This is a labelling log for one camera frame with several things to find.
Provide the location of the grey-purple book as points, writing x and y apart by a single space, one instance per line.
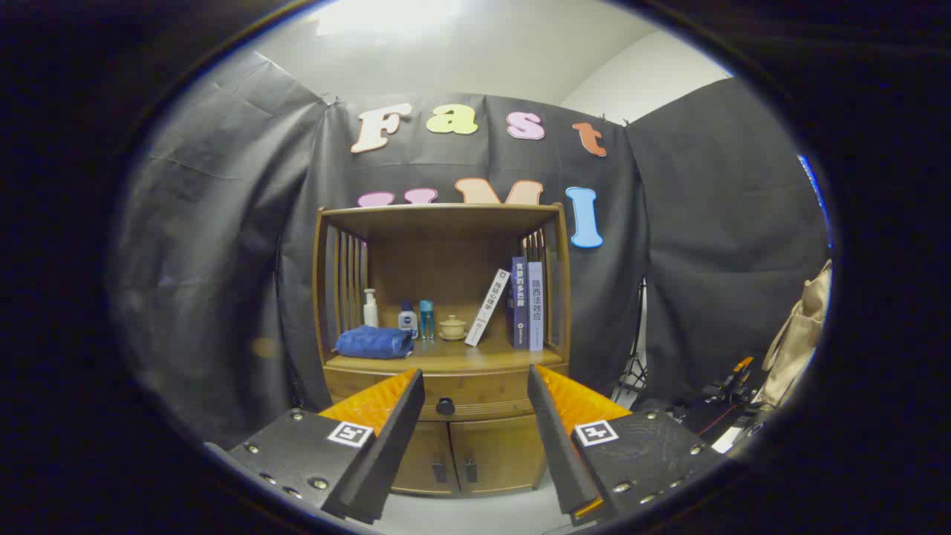
535 305

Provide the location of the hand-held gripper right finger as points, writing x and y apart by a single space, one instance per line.
557 446

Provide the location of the wooden cabinet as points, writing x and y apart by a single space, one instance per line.
446 260

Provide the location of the wooden drawer with black knob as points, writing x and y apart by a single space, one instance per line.
475 386

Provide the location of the clear blue bottle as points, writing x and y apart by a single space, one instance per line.
426 319

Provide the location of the white lotion bottle blue cap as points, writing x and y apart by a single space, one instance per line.
407 319

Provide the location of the beige lidded tea cup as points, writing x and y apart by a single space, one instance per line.
452 327

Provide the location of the dark blue book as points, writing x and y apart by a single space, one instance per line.
519 305

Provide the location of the blue rolled towel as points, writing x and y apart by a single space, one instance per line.
371 343

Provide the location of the black and orange clamp tool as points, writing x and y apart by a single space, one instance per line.
735 371

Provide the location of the wooden countertop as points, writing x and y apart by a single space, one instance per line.
461 355

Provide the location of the white pump bottle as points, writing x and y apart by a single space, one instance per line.
370 312

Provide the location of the beige cloth bag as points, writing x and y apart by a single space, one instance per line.
799 342

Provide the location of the wooden cabinet door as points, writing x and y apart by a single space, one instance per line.
427 461
498 453

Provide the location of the white book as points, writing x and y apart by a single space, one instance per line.
487 308

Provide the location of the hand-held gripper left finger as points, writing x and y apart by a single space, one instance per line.
394 438

